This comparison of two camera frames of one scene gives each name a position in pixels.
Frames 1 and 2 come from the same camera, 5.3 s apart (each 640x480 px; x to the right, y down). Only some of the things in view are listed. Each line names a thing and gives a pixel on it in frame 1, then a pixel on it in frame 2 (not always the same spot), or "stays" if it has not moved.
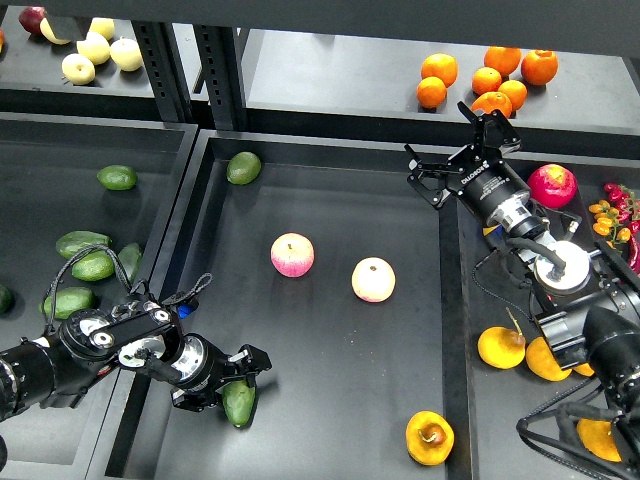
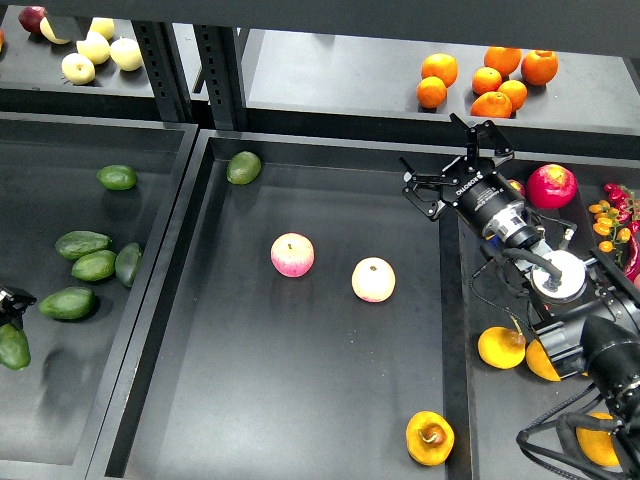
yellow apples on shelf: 126,54 stays
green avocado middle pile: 95,266 stays
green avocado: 238,399 → 15,351
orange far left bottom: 431,92 stays
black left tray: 123,176 stays
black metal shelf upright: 221,67 stays
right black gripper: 485,185 → 473,187
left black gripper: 200,364 → 13,302
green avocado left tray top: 117,177 stays
